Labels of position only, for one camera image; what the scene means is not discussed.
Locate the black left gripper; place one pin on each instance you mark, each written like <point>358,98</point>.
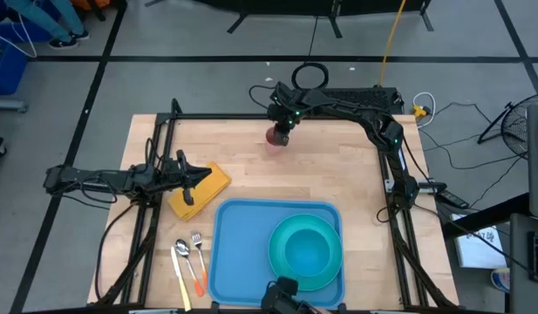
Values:
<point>175,174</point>

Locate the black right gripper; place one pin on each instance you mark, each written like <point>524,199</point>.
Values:
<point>282,117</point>

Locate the pink plastic cup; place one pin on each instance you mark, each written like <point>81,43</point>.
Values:
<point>270,143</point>

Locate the yellow napkin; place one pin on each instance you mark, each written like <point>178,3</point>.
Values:
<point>213,187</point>

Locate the green plastic plate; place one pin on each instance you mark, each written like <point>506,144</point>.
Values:
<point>275,257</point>

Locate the blue plastic bowl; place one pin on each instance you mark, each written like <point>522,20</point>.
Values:
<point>308,253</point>

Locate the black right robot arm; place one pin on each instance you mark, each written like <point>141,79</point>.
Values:
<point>351,109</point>

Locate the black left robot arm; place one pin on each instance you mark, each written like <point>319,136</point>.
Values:
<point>90,178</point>

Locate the blue plastic tray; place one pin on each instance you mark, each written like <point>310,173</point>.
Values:
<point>238,253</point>

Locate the black perforated computer case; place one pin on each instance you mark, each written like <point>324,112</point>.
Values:
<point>373,97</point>

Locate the black partition screen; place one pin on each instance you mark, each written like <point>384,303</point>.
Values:
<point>294,6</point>

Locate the yellow power plug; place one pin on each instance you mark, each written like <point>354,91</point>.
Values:
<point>419,112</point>

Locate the black power adapter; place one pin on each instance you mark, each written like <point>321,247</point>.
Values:
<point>454,200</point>

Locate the orange bag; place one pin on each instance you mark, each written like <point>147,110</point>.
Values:
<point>94,3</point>

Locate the grey metal base bar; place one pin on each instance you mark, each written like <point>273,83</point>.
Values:
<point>7,105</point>

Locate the person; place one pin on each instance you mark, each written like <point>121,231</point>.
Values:
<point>42,19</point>

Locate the white printed box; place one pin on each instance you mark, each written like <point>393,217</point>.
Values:
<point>478,253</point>

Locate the black floor fan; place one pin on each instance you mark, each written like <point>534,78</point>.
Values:
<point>517,131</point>

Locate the blue and white disc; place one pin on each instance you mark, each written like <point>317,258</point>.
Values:
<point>500,281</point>

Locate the dark equipment cart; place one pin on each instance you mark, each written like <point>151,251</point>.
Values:
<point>519,279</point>

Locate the black aluminium table frame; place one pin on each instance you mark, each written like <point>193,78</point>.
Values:
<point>233,116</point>

